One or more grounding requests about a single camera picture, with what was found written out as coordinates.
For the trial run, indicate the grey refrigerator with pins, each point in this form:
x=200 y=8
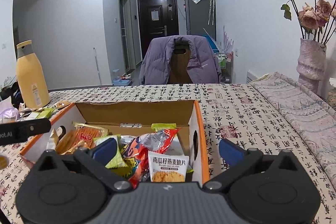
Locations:
x=200 y=19

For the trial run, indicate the bread snack packet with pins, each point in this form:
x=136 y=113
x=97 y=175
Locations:
x=62 y=104

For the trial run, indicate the yellow thermos bottle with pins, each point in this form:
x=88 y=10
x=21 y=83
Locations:
x=30 y=77

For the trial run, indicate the dark entrance door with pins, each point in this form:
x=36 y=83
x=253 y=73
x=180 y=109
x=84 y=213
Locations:
x=157 y=18

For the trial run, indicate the floral folded cloth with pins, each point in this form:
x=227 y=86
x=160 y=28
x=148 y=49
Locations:
x=310 y=116

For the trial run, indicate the purple puffer jacket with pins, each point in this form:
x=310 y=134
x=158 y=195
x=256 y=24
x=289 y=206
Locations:
x=203 y=66

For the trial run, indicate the orange cracker packet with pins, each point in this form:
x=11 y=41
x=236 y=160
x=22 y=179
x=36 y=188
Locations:
x=83 y=135

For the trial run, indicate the pink ceramic vase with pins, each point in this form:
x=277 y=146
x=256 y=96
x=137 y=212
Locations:
x=311 y=64

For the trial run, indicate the green white snack bar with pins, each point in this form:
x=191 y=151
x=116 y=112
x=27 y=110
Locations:
x=45 y=113

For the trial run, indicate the green white protein bar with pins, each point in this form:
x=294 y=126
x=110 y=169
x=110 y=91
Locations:
x=115 y=158

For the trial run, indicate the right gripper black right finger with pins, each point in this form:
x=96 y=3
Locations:
x=241 y=163

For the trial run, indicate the white mop handle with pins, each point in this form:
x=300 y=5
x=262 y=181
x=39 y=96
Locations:
x=97 y=66

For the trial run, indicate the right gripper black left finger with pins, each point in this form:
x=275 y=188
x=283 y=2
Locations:
x=94 y=161

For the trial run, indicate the orange cardboard snack box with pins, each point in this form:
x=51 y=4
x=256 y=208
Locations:
x=136 y=118

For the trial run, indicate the wooden chair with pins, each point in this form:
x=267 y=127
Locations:
x=178 y=65

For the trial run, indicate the pumpkin seed oat crisp packet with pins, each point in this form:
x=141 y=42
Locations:
x=167 y=168

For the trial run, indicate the red snack bag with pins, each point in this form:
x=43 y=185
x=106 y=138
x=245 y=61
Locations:
x=135 y=153

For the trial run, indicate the small green snack packet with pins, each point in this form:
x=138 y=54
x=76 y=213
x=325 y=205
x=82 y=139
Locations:
x=162 y=126

